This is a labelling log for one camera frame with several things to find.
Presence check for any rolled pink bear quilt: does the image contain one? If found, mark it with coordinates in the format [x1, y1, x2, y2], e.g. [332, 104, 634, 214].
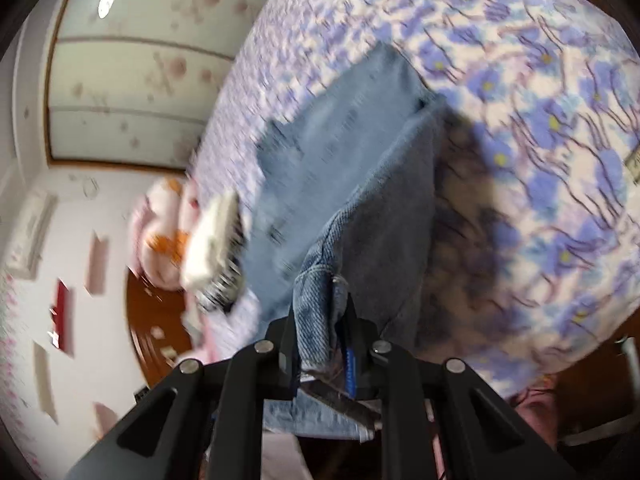
[127, 175, 211, 291]

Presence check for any blue denim jacket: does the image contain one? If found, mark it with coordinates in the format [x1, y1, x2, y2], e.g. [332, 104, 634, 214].
[240, 42, 451, 443]

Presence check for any floral sliding door wardrobe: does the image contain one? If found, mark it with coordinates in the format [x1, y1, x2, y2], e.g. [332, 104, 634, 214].
[45, 0, 286, 171]

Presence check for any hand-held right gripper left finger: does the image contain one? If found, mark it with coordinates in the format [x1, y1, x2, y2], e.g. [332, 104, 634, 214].
[65, 305, 301, 480]

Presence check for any purple cat print blanket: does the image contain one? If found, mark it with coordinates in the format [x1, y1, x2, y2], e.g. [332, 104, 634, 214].
[192, 0, 640, 401]

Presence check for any pink wall shelf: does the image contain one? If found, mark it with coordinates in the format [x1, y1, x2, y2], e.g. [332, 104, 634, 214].
[87, 232, 108, 293]

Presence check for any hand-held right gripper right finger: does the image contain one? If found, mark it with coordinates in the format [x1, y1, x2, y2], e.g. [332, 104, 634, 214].
[340, 290, 576, 480]

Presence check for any wooden headboard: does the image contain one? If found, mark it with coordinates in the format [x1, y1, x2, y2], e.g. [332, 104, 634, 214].
[125, 272, 211, 391]

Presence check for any folded black white patterned cloth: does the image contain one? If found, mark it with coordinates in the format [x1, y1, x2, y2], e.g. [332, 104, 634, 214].
[197, 210, 251, 316]

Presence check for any red wall shelf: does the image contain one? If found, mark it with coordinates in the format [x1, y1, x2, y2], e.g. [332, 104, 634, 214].
[50, 280, 73, 356]

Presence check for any folded cream sweater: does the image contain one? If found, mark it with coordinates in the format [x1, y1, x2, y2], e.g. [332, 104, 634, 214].
[180, 190, 241, 288]

